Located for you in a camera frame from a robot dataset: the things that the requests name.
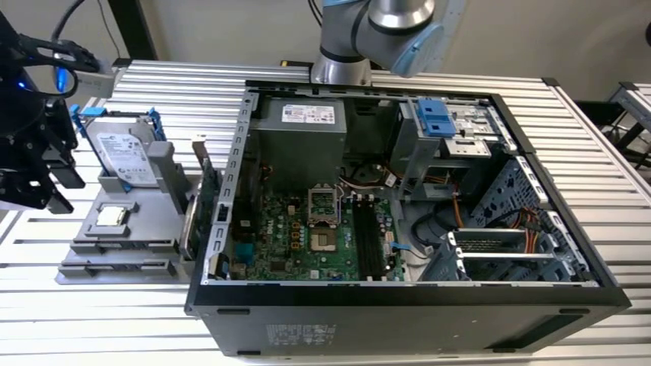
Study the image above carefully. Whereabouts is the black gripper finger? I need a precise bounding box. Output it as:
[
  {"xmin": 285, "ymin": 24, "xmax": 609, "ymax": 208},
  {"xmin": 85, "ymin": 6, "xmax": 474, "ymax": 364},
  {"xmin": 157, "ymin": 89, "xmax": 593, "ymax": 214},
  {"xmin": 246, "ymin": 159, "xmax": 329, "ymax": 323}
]
[
  {"xmin": 44, "ymin": 99, "xmax": 86, "ymax": 188},
  {"xmin": 0, "ymin": 171, "xmax": 74, "ymax": 214}
]

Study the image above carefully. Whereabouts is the black RAM slot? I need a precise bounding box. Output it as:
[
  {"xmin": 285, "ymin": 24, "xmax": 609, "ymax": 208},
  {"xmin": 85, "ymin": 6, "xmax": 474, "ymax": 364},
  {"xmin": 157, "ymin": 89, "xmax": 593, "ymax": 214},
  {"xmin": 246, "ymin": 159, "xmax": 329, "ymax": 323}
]
[
  {"xmin": 358, "ymin": 194, "xmax": 374, "ymax": 281},
  {"xmin": 372, "ymin": 194, "xmax": 388, "ymax": 281},
  {"xmin": 353, "ymin": 194, "xmax": 366, "ymax": 281},
  {"xmin": 365, "ymin": 194, "xmax": 380, "ymax": 281}
]

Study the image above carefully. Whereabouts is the hard disk in blue carrier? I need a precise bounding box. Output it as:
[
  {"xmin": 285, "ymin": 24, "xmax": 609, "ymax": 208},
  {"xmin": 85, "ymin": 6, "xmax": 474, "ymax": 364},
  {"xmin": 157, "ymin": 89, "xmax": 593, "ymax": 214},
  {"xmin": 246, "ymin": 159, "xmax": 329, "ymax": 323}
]
[{"xmin": 69, "ymin": 103, "xmax": 169, "ymax": 191}]

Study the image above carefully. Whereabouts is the silver CPU chip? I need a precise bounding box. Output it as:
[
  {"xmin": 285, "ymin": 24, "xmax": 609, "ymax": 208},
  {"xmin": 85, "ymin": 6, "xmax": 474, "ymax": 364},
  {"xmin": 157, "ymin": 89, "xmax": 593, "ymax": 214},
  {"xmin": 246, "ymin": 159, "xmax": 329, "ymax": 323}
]
[{"xmin": 96, "ymin": 206, "xmax": 129, "ymax": 226}]

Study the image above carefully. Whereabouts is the grey parts rack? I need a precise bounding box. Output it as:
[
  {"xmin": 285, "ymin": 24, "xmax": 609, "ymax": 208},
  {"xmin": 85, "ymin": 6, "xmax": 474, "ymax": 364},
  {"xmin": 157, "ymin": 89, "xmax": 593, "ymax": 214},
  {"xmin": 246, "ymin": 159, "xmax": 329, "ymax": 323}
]
[{"xmin": 53, "ymin": 140, "xmax": 204, "ymax": 286}]

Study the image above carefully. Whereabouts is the green graphics card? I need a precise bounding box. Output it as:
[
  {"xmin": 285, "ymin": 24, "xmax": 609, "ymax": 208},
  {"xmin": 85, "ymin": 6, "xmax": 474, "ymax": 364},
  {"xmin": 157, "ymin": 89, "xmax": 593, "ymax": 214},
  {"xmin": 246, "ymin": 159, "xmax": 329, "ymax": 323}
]
[{"xmin": 181, "ymin": 133, "xmax": 225, "ymax": 262}]

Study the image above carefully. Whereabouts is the grey power supply unit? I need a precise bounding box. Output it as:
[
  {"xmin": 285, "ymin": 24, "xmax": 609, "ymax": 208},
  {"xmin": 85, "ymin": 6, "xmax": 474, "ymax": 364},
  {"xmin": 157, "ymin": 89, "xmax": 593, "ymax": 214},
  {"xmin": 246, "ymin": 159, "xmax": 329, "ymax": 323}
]
[{"xmin": 248, "ymin": 95, "xmax": 350, "ymax": 191}]

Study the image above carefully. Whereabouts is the green Dell motherboard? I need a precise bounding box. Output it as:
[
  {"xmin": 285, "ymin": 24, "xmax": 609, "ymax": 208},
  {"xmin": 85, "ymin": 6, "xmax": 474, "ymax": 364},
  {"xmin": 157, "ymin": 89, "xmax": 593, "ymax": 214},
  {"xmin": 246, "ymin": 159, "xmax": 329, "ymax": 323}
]
[{"xmin": 229, "ymin": 190, "xmax": 408, "ymax": 282}]

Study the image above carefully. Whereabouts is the metal socket cover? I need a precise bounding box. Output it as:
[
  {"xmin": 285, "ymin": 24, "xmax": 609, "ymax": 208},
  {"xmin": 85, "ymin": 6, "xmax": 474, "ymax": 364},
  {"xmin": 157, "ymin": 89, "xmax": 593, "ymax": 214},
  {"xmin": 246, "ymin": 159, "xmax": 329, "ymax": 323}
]
[{"xmin": 306, "ymin": 184, "xmax": 340, "ymax": 226}]

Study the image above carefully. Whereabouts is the CPU socket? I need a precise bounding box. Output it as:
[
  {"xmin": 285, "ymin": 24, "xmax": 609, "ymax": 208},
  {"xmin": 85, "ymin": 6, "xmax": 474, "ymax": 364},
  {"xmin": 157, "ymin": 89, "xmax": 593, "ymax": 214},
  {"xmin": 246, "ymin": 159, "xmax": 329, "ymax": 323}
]
[{"xmin": 309, "ymin": 227, "xmax": 340, "ymax": 252}]

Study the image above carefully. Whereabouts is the round fan unit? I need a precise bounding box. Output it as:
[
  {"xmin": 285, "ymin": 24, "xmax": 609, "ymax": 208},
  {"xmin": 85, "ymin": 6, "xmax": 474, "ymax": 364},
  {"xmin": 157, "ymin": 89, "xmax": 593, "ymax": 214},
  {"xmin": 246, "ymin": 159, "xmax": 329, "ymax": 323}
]
[{"xmin": 338, "ymin": 159, "xmax": 400, "ymax": 190}]

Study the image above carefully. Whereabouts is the metal optical disk bay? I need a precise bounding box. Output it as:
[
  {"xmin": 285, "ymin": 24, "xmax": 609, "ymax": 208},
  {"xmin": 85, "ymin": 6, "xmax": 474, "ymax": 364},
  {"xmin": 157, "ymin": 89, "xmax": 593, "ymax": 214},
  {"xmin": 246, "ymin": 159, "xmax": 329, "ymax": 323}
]
[{"xmin": 393, "ymin": 97, "xmax": 512, "ymax": 201}]

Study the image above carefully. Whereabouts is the blue plastic drive latch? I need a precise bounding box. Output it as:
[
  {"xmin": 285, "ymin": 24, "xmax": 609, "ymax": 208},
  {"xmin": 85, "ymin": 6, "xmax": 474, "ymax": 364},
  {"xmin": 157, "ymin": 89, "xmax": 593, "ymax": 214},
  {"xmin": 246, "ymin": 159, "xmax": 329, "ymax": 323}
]
[{"xmin": 414, "ymin": 98, "xmax": 453, "ymax": 138}]

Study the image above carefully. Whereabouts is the open black PC case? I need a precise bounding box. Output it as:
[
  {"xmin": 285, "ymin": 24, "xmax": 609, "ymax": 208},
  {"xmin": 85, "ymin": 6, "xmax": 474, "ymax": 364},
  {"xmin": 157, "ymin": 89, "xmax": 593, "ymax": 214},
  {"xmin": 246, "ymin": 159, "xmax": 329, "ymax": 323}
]
[{"xmin": 182, "ymin": 79, "xmax": 632, "ymax": 358}]

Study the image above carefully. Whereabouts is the metal hard disk bay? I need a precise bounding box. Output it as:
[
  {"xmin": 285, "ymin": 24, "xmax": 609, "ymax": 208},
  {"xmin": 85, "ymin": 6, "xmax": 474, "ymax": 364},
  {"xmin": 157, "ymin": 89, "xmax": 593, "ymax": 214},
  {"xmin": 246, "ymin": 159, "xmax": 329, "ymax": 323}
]
[{"xmin": 421, "ymin": 226, "xmax": 593, "ymax": 284}]

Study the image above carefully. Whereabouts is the metal slat side table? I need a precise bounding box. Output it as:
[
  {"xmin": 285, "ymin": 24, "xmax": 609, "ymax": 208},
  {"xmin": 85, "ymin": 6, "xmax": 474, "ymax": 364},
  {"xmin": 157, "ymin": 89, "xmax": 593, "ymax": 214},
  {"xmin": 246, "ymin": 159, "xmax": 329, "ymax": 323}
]
[{"xmin": 601, "ymin": 82, "xmax": 651, "ymax": 171}]

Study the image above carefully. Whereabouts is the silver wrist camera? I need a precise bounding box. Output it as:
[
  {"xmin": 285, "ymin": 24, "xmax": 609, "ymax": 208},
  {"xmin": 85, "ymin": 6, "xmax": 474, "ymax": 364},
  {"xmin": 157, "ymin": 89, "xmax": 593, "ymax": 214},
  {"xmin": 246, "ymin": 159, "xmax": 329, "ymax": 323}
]
[{"xmin": 74, "ymin": 68, "xmax": 116, "ymax": 97}]

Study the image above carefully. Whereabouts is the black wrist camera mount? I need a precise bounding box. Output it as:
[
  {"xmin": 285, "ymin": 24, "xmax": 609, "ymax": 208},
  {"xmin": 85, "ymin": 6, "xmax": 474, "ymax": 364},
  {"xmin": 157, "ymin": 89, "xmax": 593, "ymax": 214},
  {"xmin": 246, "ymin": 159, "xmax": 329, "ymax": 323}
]
[{"xmin": 18, "ymin": 34, "xmax": 100, "ymax": 73}]

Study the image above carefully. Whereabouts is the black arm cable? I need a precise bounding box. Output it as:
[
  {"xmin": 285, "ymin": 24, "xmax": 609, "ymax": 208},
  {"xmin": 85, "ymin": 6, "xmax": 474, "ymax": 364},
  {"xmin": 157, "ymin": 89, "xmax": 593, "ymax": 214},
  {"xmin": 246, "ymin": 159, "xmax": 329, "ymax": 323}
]
[{"xmin": 49, "ymin": 0, "xmax": 88, "ymax": 43}]

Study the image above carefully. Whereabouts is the black upright post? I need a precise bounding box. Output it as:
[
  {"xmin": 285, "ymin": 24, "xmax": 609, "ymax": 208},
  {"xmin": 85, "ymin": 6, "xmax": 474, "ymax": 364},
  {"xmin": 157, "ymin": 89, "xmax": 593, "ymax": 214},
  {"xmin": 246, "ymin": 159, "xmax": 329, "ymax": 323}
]
[{"xmin": 109, "ymin": 0, "xmax": 158, "ymax": 62}]

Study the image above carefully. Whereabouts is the black data cable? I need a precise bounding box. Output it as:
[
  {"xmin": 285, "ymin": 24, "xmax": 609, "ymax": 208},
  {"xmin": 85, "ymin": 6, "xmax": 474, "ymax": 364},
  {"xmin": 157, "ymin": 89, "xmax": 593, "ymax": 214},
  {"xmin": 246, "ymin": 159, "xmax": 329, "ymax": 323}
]
[{"xmin": 409, "ymin": 211, "xmax": 453, "ymax": 264}]

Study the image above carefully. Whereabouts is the thin orange data cable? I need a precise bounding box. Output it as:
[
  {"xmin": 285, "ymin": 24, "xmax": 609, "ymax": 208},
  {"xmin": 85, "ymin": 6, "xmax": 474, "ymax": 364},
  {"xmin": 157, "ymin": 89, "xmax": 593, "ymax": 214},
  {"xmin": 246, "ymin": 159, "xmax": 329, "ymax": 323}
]
[{"xmin": 450, "ymin": 192, "xmax": 464, "ymax": 231}]

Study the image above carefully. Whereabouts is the orange yellow wire bundle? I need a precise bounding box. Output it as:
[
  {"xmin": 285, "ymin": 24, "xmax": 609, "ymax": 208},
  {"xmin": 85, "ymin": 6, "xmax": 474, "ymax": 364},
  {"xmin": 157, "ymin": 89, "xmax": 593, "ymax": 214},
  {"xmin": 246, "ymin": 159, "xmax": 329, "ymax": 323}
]
[{"xmin": 511, "ymin": 207, "xmax": 551, "ymax": 255}]

